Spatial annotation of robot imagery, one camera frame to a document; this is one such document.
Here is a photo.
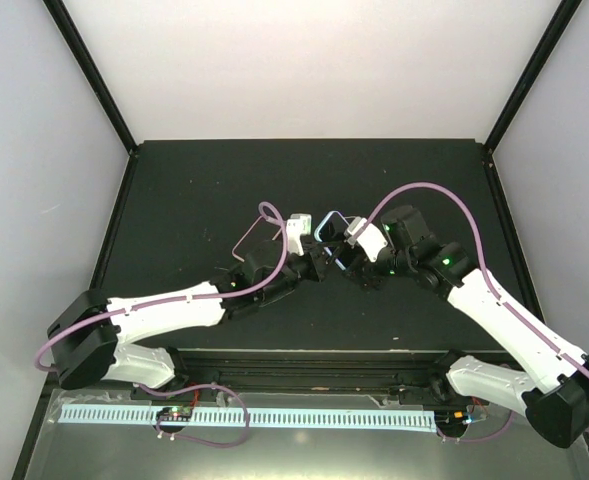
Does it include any light blue phone case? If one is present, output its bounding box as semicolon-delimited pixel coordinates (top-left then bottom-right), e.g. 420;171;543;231
313;210;352;271

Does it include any pink phone case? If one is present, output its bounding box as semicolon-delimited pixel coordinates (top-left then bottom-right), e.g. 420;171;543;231
231;216;285;263

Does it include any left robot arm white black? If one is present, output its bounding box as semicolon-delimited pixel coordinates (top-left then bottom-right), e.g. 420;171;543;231
47;240;331;399

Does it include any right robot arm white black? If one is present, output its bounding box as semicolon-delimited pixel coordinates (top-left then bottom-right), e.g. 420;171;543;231
315;206;589;448

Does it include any right small circuit board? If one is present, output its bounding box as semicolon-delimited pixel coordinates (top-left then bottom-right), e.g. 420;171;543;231
443;411;480;425

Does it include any small circuit board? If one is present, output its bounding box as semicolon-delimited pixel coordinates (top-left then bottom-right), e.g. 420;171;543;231
156;406;193;422
443;411;480;425

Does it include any left small circuit board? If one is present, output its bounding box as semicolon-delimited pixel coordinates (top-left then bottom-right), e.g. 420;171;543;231
156;406;193;422

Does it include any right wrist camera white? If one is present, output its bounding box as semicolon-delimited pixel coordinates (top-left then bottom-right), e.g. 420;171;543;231
344;217;388;263

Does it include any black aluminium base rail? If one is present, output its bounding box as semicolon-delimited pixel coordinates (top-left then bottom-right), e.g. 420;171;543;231
161;349;466;404

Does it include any white slotted cable duct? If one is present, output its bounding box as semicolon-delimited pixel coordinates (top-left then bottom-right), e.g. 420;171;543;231
58;404;437;433

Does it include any right rear black frame post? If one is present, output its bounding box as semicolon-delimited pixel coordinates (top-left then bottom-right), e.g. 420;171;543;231
484;0;582;154

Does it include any black frame post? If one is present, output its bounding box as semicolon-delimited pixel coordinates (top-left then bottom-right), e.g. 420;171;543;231
42;0;138;154
484;0;582;154

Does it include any left rear black frame post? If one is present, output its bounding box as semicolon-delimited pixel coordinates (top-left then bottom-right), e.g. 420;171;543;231
42;0;138;154

